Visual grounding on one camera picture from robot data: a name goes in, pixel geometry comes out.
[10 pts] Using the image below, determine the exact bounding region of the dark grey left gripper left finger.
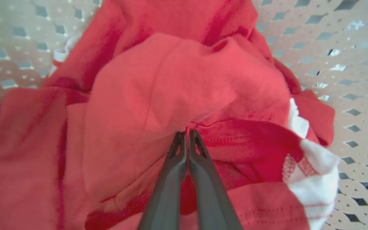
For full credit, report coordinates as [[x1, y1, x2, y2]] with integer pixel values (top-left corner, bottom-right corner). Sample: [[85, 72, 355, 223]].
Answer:
[[138, 132, 188, 230]]

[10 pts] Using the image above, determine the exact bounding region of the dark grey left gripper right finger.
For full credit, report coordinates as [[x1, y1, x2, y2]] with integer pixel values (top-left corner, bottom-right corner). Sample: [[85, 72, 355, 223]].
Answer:
[[188, 129, 243, 230]]

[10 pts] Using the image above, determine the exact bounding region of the white perforated plastic laundry basket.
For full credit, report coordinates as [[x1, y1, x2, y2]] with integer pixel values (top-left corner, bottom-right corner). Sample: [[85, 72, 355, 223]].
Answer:
[[0, 0, 368, 230]]

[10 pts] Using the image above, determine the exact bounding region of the red garment with striped white cuff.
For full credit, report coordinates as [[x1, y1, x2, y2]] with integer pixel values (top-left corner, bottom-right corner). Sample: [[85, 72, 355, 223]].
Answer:
[[0, 0, 341, 230]]

